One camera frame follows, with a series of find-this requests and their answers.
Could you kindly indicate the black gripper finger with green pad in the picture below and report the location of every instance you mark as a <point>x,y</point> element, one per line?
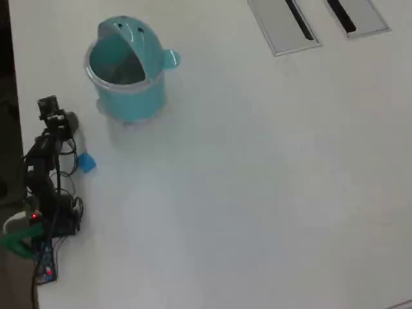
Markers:
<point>72,122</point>

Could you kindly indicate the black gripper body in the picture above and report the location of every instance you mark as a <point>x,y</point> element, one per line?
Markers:
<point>58,127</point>

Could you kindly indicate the blue lego block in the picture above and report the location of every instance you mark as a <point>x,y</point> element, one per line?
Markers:
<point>87,162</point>

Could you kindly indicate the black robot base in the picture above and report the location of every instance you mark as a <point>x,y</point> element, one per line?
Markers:
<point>66,215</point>

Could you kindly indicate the teal whale-shaped bin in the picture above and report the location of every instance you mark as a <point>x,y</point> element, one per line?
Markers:
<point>138,99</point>

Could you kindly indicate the green table clamp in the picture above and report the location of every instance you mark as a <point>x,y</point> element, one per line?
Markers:
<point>19,241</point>

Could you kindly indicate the blue controller circuit board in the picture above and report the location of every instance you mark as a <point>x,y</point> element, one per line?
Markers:
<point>45,264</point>

